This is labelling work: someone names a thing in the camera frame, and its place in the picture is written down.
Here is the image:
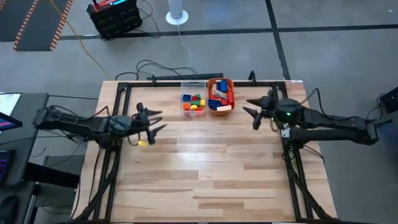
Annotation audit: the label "black floor cable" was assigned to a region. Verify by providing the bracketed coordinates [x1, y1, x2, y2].
[114, 59, 198, 81]

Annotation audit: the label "keyboard with purple lights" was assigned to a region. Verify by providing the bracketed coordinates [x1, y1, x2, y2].
[0, 149, 16, 187]

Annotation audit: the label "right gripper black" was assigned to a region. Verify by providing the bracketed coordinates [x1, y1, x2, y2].
[243, 90, 277, 131]

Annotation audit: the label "black mat striped edges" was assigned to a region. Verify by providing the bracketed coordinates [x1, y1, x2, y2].
[12, 0, 75, 52]
[0, 0, 40, 43]

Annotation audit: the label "white round stand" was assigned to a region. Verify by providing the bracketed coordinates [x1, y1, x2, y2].
[165, 0, 190, 26]

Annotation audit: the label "black metal table frame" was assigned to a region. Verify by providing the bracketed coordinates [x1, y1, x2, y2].
[73, 70, 335, 223]

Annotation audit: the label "clear plastic container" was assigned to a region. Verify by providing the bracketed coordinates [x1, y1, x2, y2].
[179, 80, 208, 118]

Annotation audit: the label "black plastic crate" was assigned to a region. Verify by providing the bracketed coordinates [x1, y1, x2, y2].
[86, 0, 144, 40]

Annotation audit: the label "white cable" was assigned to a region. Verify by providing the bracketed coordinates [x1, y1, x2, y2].
[176, 24, 196, 72]

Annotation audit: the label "screen with pink picture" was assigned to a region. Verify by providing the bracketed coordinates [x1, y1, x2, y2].
[0, 111, 23, 132]

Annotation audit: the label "orange plastic bin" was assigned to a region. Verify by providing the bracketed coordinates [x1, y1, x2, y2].
[206, 77, 236, 116]

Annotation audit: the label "black device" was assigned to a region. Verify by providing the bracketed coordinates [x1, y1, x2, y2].
[378, 86, 398, 114]

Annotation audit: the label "yellow floor cable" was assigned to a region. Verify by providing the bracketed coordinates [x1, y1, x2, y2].
[49, 0, 113, 80]

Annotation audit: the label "black computer mouse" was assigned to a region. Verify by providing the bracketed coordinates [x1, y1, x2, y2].
[0, 195, 19, 223]

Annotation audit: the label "white lit screen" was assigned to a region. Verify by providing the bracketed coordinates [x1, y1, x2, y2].
[0, 93, 21, 116]

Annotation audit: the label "red device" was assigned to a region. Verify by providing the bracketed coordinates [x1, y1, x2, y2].
[92, 0, 127, 12]

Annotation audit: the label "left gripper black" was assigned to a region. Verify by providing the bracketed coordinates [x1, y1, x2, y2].
[132, 102, 168, 146]

